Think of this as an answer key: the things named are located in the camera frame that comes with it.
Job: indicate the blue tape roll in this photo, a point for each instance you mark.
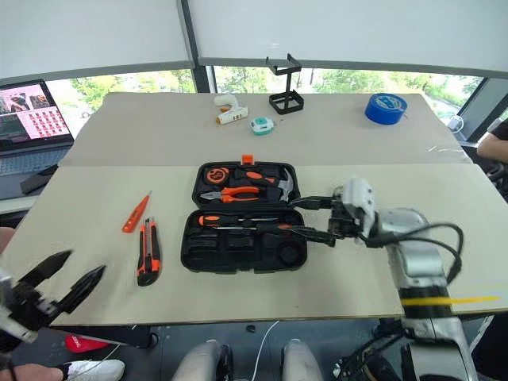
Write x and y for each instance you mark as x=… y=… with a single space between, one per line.
x=385 y=109

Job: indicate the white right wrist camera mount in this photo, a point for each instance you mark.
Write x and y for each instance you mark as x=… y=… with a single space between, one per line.
x=359 y=196

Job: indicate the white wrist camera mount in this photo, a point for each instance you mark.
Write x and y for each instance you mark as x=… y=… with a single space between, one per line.
x=359 y=196
x=14 y=327

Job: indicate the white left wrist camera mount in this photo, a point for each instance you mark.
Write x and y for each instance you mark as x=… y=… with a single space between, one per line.
x=14 y=327

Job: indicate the open laptop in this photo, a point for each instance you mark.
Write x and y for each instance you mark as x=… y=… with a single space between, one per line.
x=35 y=119

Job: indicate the flat black device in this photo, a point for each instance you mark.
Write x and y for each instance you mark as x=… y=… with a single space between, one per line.
x=37 y=180

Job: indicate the orange black tape measure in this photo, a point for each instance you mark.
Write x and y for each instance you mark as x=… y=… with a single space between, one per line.
x=217 y=175

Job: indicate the small black floor piece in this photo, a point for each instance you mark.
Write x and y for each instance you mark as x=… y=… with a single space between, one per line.
x=250 y=328

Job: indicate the teal white tape measure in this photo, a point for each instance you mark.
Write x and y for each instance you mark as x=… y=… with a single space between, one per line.
x=262 y=126

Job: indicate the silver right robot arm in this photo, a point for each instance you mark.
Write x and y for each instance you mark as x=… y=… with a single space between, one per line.
x=420 y=262

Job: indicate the yellow tape strip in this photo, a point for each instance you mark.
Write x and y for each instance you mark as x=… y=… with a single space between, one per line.
x=476 y=299

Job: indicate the red floor object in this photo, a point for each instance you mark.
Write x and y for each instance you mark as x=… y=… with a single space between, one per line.
x=83 y=343

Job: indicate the clear tape strip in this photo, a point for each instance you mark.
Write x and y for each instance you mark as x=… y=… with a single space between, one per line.
x=446 y=149

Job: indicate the orange black utility knife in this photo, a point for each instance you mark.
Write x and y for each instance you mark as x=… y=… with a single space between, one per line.
x=148 y=258

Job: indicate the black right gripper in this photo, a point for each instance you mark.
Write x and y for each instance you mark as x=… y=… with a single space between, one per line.
x=343 y=222

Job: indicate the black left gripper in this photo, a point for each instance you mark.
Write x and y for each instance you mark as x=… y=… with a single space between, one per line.
x=33 y=307

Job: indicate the bystander's bare knee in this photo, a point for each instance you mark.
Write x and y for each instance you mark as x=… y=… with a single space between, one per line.
x=5 y=240

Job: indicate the orange voltage tester pen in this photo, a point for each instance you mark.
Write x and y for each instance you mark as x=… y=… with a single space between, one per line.
x=135 y=216

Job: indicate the white sneaker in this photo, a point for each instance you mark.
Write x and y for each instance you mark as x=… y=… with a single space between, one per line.
x=99 y=370

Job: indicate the black plastic tool case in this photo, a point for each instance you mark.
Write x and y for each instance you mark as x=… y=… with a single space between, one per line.
x=242 y=254

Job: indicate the grey rounded robot knee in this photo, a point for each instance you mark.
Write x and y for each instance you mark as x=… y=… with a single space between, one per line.
x=200 y=361
x=301 y=361

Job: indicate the white glue gun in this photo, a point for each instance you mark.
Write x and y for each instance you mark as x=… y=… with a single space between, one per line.
x=232 y=115

